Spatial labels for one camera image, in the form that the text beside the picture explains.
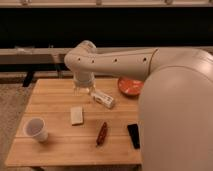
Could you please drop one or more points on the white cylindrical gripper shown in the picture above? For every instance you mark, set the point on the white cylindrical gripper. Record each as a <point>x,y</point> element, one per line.
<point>83,79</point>

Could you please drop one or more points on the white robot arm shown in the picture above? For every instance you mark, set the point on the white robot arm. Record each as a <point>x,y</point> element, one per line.
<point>175,105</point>

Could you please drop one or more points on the white rectangular box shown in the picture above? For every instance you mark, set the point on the white rectangular box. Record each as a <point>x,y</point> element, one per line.
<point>103,99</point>

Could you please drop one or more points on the beige sponge block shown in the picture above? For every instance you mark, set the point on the beige sponge block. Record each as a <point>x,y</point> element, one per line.
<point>76,115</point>

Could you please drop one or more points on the wooden table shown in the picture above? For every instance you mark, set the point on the wooden table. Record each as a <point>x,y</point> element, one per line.
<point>70,145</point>

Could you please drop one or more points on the orange red bowl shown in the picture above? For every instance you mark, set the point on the orange red bowl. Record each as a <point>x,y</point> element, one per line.
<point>129,87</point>

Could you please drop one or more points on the long grey bench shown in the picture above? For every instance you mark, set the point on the long grey bench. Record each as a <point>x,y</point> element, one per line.
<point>22,65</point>

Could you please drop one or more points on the white paper cup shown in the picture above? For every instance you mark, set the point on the white paper cup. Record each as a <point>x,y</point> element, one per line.
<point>35,128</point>

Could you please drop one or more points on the black rectangular remote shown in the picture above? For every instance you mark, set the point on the black rectangular remote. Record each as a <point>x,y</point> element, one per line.
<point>134,135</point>

